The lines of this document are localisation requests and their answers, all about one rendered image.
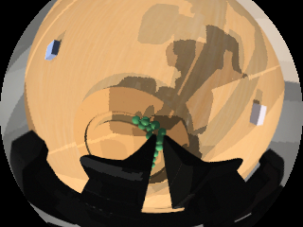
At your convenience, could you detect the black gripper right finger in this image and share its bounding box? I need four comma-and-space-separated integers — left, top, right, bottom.
162, 135, 243, 209

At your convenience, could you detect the white cube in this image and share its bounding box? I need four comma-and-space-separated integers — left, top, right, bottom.
249, 103, 266, 126

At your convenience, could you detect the light blue block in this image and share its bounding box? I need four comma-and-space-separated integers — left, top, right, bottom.
45, 39, 60, 61

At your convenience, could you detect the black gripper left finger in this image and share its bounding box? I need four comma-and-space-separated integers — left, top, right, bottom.
80, 135, 156, 209

